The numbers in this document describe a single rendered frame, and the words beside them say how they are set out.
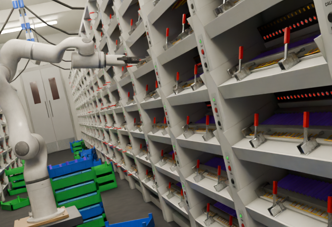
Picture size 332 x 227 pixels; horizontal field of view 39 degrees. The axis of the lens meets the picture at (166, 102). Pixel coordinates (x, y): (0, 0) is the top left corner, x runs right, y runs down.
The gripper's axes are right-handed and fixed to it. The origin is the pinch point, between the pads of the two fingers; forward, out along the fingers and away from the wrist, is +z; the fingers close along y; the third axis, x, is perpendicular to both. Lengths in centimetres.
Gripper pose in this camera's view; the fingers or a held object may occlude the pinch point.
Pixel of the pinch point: (134, 60)
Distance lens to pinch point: 238.7
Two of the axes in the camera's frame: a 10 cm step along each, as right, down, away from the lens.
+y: 2.3, -0.4, -9.7
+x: -0.3, -10.0, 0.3
